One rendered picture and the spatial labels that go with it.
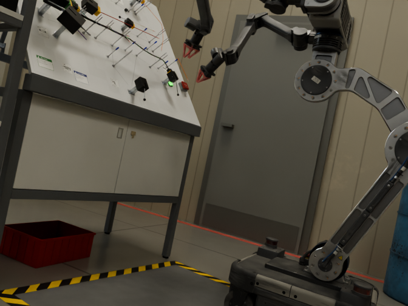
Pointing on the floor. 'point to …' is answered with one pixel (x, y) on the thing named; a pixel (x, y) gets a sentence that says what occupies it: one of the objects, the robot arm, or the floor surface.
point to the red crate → (45, 243)
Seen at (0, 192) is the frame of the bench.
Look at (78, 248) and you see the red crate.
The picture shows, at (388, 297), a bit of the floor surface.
